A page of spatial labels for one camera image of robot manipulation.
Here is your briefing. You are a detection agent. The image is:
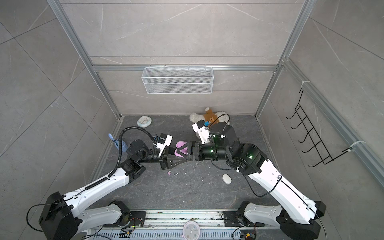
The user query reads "pink oval earbud case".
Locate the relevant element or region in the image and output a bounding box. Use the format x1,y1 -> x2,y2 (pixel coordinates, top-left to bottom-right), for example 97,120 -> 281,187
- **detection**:
175,141 -> 188,160

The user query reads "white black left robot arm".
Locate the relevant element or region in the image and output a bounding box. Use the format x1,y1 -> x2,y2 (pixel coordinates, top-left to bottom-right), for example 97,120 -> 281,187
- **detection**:
39,127 -> 188,240

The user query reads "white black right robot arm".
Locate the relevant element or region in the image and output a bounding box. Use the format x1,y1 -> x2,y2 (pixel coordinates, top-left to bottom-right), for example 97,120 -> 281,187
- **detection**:
186,120 -> 326,240

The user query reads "white teddy bear brown hoodie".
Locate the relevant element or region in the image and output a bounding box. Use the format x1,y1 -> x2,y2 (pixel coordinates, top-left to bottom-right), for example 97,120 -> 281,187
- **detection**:
189,107 -> 230,127

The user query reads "light blue round clock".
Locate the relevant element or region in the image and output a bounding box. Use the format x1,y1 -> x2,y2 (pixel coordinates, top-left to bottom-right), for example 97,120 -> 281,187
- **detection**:
137,116 -> 152,128

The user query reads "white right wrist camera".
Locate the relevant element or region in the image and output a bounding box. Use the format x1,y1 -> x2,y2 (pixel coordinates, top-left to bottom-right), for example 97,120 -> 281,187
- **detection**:
192,120 -> 211,145

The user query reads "white wire mesh basket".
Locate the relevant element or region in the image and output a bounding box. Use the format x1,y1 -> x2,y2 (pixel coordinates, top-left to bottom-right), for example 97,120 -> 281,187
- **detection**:
142,67 -> 214,95

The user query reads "black wire hook rack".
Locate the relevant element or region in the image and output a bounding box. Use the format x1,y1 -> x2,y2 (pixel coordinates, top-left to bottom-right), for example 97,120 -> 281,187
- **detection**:
286,89 -> 353,168

